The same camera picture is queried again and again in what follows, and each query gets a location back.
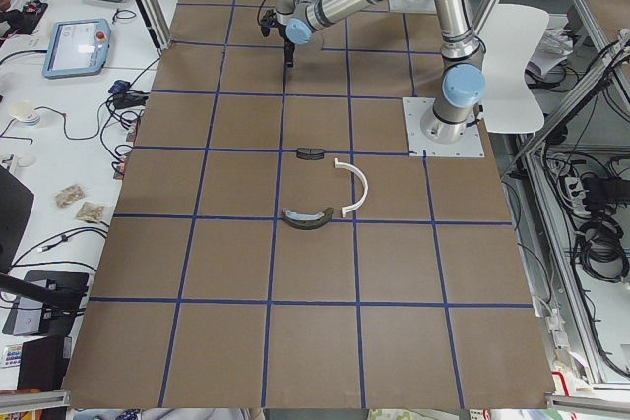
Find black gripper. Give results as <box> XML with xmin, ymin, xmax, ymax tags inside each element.
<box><xmin>280</xmin><ymin>26</ymin><xmax>295</xmax><ymax>68</ymax></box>

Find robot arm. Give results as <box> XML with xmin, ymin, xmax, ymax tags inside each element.
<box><xmin>258</xmin><ymin>0</ymin><xmax>486</xmax><ymax>144</ymax></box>

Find black brake pad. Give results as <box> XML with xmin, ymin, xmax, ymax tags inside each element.
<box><xmin>295</xmin><ymin>147</ymin><xmax>325</xmax><ymax>160</ymax></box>

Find white curved plastic clip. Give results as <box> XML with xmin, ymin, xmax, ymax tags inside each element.
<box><xmin>334</xmin><ymin>158</ymin><xmax>370</xmax><ymax>218</ymax></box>

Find dark blue patterned box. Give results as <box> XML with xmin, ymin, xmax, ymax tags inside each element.
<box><xmin>108</xmin><ymin>80</ymin><xmax>131</xmax><ymax>95</ymax></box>

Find dark green brake shoe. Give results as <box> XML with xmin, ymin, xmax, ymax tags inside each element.
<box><xmin>282</xmin><ymin>207</ymin><xmax>334</xmax><ymax>230</ymax></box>

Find lower blue teach pendant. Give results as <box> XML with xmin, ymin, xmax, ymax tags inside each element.
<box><xmin>42</xmin><ymin>19</ymin><xmax>110</xmax><ymax>79</ymax></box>

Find white chair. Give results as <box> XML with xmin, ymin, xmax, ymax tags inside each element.
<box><xmin>478</xmin><ymin>4</ymin><xmax>549</xmax><ymax>134</ymax></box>

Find small bag of parts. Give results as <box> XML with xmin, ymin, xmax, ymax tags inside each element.
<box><xmin>54</xmin><ymin>184</ymin><xmax>86</xmax><ymax>209</ymax></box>

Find paper cup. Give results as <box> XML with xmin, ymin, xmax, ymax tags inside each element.
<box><xmin>9</xmin><ymin>100</ymin><xmax>40</xmax><ymax>126</ymax></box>

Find black monitor stand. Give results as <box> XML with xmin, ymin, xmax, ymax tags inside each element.
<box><xmin>1</xmin><ymin>270</ymin><xmax>89</xmax><ymax>336</ymax></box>

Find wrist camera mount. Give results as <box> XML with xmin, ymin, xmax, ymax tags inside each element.
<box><xmin>259</xmin><ymin>9</ymin><xmax>276</xmax><ymax>37</ymax></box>

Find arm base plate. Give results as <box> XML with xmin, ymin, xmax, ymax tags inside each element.
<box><xmin>402</xmin><ymin>97</ymin><xmax>484</xmax><ymax>158</ymax></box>

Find black cables on bench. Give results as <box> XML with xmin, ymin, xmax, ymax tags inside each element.
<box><xmin>97</xmin><ymin>90</ymin><xmax>149</xmax><ymax>165</ymax></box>

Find cable bundle under frame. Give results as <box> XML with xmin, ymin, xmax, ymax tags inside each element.
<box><xmin>570</xmin><ymin>212</ymin><xmax>630</xmax><ymax>286</ymax></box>

